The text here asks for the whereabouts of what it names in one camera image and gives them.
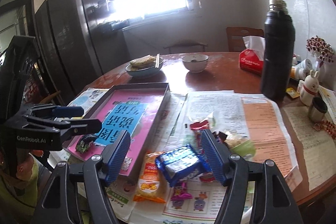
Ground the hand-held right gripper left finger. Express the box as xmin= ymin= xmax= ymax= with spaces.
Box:
xmin=33 ymin=132 xmax=131 ymax=224

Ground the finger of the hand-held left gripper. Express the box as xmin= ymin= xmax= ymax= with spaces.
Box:
xmin=25 ymin=104 xmax=85 ymax=119
xmin=22 ymin=118 xmax=103 ymax=142

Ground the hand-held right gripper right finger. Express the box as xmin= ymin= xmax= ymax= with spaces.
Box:
xmin=201 ymin=129 xmax=302 ymax=224

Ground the green pea snack packet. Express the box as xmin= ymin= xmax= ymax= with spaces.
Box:
xmin=76 ymin=135 xmax=97 ymax=153

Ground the blue cookie packet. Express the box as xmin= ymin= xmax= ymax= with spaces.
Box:
xmin=155 ymin=144 xmax=213 ymax=188

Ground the red cartoon snack packet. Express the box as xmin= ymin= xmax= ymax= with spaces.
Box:
xmin=189 ymin=120 xmax=210 ymax=132

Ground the orange bread packet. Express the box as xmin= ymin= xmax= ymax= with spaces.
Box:
xmin=133 ymin=151 xmax=168 ymax=204

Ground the grey box with pink lining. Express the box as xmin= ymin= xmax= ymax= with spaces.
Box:
xmin=64 ymin=82 xmax=171 ymax=177

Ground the person's left hand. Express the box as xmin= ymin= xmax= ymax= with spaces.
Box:
xmin=14 ymin=149 xmax=44 ymax=180

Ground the light wooden chair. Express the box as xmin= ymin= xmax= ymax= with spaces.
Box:
xmin=43 ymin=90 xmax=62 ymax=105

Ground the colourful children's newspaper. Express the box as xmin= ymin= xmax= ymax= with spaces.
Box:
xmin=67 ymin=87 xmax=111 ymax=111

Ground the newspaper with orange panel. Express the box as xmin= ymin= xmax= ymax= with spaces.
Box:
xmin=160 ymin=90 xmax=298 ymax=224

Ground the person's green clothing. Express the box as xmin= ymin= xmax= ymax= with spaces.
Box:
xmin=0 ymin=158 xmax=40 ymax=224

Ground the blue bowl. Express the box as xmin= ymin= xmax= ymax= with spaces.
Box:
xmin=125 ymin=57 xmax=164 ymax=79

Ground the dark refrigerator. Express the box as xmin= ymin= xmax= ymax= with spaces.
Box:
xmin=34 ymin=0 xmax=129 ymax=104

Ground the stack of flat pancakes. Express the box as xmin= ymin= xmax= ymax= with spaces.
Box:
xmin=130 ymin=55 xmax=156 ymax=68

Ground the white bowl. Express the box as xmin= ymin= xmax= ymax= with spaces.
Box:
xmin=182 ymin=54 xmax=210 ymax=73

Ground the red tissue pack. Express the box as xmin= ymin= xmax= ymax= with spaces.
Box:
xmin=238 ymin=36 xmax=265 ymax=75

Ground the beige paper sheet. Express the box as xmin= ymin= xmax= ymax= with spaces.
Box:
xmin=282 ymin=106 xmax=336 ymax=191

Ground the glass door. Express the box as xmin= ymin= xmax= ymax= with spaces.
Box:
xmin=0 ymin=0 xmax=36 ymax=56

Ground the dark low-backed chair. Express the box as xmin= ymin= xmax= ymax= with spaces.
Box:
xmin=163 ymin=42 xmax=208 ymax=54

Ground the metal cup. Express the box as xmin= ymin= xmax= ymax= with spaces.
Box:
xmin=308 ymin=97 xmax=328 ymax=123

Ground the wooden chair with slatted back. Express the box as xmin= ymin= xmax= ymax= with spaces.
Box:
xmin=226 ymin=27 xmax=264 ymax=52

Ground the white bottle with orange label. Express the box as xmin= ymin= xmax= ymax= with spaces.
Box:
xmin=290 ymin=67 xmax=306 ymax=80

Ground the white rabbit figurine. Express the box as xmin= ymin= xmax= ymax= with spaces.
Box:
xmin=299 ymin=69 xmax=319 ymax=106

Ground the black thermos flask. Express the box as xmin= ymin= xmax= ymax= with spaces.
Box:
xmin=260 ymin=0 xmax=296 ymax=100

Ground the red bead ornament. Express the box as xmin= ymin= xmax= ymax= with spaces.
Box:
xmin=314 ymin=120 xmax=336 ymax=139

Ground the yellow booklet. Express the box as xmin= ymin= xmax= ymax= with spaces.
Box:
xmin=319 ymin=86 xmax=336 ymax=122

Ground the white jar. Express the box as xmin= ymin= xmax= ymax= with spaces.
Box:
xmin=298 ymin=59 xmax=319 ymax=75

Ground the red and white bouquet ornament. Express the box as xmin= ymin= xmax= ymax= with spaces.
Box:
xmin=306 ymin=35 xmax=335 ymax=63

